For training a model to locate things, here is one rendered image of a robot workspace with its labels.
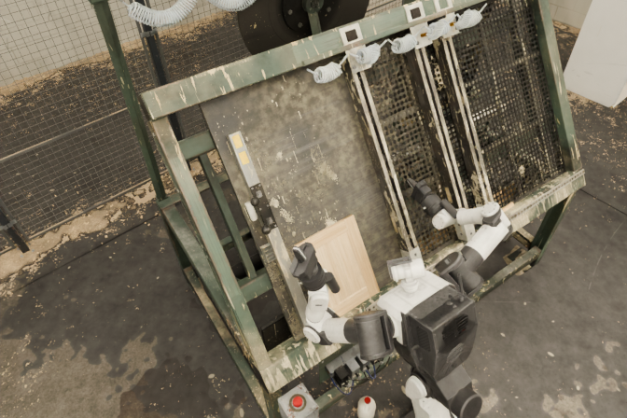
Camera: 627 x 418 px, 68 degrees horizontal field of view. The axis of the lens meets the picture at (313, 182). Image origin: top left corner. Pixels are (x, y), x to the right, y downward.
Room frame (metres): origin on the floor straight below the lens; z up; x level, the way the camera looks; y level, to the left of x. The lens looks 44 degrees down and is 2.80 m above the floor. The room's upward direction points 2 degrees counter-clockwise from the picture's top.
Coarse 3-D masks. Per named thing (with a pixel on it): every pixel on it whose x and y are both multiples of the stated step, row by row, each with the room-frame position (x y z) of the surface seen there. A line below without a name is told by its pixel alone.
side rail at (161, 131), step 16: (160, 128) 1.35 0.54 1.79; (160, 144) 1.32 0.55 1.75; (176, 144) 1.33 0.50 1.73; (176, 160) 1.29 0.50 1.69; (176, 176) 1.26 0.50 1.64; (192, 192) 1.24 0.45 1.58; (192, 208) 1.20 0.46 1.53; (192, 224) 1.22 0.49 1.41; (208, 224) 1.18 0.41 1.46; (208, 240) 1.14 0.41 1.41; (208, 256) 1.13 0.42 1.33; (224, 256) 1.11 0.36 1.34; (224, 272) 1.07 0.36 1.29; (224, 288) 1.03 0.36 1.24; (240, 304) 1.00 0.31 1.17; (240, 320) 0.96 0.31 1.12; (256, 336) 0.94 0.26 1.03; (256, 352) 0.89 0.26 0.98
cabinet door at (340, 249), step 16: (336, 224) 1.36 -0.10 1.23; (352, 224) 1.38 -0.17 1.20; (304, 240) 1.27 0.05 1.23; (320, 240) 1.29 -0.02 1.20; (336, 240) 1.31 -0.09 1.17; (352, 240) 1.33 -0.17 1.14; (320, 256) 1.25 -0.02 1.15; (336, 256) 1.27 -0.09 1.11; (352, 256) 1.29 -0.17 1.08; (336, 272) 1.22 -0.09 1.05; (352, 272) 1.24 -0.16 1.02; (368, 272) 1.26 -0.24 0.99; (352, 288) 1.19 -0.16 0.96; (368, 288) 1.21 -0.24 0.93; (336, 304) 1.13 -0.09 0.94; (352, 304) 1.14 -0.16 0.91
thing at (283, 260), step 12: (240, 132) 1.45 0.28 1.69; (240, 168) 1.37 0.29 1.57; (252, 168) 1.38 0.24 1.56; (252, 180) 1.34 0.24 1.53; (276, 228) 1.25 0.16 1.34; (276, 240) 1.22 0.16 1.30; (276, 252) 1.19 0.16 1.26; (288, 264) 1.17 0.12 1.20; (288, 276) 1.14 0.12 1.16; (288, 288) 1.11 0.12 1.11; (300, 288) 1.12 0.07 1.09; (300, 300) 1.08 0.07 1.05; (300, 312) 1.05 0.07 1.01; (300, 324) 1.04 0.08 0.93
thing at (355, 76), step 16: (352, 64) 1.74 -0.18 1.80; (368, 64) 1.77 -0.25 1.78; (352, 80) 1.75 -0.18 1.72; (352, 96) 1.75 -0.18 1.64; (368, 96) 1.72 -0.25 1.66; (368, 112) 1.67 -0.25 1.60; (368, 128) 1.64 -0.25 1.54; (368, 144) 1.64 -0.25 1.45; (384, 144) 1.62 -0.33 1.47; (384, 160) 1.57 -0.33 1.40; (384, 176) 1.53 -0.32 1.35; (384, 192) 1.52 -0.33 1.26; (400, 192) 1.51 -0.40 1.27; (400, 208) 1.47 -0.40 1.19; (400, 224) 1.41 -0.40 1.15; (400, 240) 1.40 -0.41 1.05; (416, 256) 1.34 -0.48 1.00
